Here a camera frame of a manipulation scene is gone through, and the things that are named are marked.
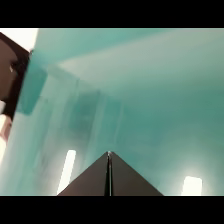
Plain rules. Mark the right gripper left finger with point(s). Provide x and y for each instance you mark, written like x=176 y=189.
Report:
x=95 y=180

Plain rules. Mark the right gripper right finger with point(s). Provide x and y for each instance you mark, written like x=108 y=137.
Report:
x=126 y=181

